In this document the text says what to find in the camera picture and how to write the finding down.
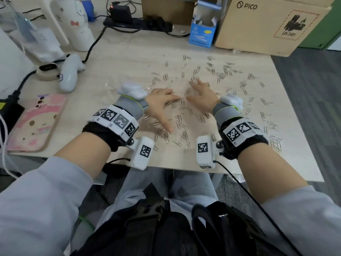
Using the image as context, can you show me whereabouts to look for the person's leg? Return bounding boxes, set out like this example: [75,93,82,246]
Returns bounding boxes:
[168,169,222,219]
[96,167,168,230]

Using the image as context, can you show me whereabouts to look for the wooden desk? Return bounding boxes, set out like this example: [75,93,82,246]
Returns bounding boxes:
[0,0,325,183]

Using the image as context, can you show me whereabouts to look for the green cabinet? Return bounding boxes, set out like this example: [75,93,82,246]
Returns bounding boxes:
[298,5,341,50]

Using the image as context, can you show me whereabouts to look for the person's right leg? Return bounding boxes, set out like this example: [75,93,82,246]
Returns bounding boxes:
[168,169,222,219]

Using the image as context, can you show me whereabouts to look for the plain brown cardboard box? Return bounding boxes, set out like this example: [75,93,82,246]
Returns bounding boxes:
[140,0,199,26]

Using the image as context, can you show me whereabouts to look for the thick black power cable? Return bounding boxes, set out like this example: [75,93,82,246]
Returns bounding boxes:
[12,23,108,98]

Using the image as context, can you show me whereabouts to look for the black backpack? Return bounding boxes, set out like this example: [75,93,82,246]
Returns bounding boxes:
[70,182,293,256]

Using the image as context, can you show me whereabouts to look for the left marker wristband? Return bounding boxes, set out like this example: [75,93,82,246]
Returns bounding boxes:
[82,104,140,152]

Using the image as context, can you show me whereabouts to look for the black camera cable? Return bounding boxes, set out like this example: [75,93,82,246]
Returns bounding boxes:
[102,157,131,168]
[214,160,303,256]

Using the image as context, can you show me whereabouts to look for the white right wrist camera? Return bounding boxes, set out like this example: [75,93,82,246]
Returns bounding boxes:
[196,135,224,170]

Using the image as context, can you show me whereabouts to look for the small blue box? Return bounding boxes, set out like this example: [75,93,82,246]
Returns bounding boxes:
[81,0,96,23]

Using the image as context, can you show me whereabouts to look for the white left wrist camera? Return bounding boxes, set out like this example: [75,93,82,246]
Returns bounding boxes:
[125,136,155,171]

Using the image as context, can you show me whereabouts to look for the white left hand tracker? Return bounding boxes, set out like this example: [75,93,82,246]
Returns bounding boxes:
[117,82,148,100]

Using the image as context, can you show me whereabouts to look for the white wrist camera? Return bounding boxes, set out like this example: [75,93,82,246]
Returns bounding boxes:
[125,136,155,171]
[196,135,224,170]

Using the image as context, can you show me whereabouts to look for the white cartoon bottle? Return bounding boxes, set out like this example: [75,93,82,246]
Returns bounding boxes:
[50,0,96,52]

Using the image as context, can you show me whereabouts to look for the white cable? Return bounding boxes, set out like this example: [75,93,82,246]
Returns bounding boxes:
[0,114,21,180]

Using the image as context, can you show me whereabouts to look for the beige round charger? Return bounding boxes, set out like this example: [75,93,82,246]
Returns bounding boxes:
[35,62,60,82]

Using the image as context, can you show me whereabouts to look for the marker wristband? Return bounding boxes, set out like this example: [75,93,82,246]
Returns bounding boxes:
[218,118,269,160]
[82,104,140,152]

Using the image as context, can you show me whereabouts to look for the person's left leg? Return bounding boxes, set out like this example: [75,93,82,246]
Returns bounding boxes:
[96,167,168,230]

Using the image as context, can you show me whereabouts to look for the grey right wrist brace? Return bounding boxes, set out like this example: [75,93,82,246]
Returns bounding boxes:
[212,102,240,127]

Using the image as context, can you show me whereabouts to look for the white paper bag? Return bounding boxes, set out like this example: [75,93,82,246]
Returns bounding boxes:
[0,0,66,63]

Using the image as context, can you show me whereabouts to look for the person's left forearm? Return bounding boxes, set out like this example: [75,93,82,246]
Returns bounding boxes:
[0,130,112,256]

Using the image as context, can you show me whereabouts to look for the person's right forearm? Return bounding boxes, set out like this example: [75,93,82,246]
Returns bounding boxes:
[236,149,341,256]

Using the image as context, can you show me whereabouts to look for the person's left hand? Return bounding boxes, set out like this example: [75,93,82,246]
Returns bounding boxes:
[145,87,182,134]

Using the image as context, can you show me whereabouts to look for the small clear plastic jar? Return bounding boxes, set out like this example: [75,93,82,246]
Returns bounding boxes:
[102,81,123,100]

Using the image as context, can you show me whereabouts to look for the black power strip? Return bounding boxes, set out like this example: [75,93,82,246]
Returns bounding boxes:
[102,16,173,33]

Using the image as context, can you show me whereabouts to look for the silver paper clips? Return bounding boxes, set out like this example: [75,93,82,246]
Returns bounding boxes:
[142,52,283,154]

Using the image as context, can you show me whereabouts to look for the black charger adapter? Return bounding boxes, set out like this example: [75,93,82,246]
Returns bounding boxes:
[109,4,133,24]

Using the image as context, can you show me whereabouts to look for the white handheld controller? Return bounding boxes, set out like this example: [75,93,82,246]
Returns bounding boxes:
[58,53,86,93]

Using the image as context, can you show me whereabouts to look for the white box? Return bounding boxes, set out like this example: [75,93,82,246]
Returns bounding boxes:
[0,28,37,98]

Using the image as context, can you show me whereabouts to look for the black left camera cable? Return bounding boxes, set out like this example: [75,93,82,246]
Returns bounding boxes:
[102,157,131,168]

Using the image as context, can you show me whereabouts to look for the black power brick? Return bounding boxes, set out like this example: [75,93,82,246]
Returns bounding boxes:
[0,94,26,136]

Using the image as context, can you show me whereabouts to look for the cardboard box with red label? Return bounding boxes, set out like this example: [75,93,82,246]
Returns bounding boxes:
[214,0,332,58]
[266,0,337,8]

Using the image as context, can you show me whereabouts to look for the person's right hand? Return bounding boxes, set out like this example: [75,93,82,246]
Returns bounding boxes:
[185,78,222,116]

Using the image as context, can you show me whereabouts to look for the grey left wrist brace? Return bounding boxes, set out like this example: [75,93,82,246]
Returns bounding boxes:
[113,94,149,118]

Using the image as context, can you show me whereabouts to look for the black right camera cable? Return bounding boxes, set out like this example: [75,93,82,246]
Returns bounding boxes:
[214,160,303,256]

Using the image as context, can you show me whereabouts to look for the pink cartoon phone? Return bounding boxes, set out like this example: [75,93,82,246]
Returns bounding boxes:
[6,93,69,153]

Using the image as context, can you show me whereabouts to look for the blue paper clip box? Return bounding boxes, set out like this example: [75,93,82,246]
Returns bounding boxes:
[188,0,223,48]

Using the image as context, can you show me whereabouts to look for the right marker wristband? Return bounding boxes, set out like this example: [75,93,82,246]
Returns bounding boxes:
[218,118,269,160]

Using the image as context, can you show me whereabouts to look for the grey wrist brace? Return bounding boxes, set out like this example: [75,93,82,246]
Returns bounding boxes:
[212,102,240,127]
[113,94,149,118]

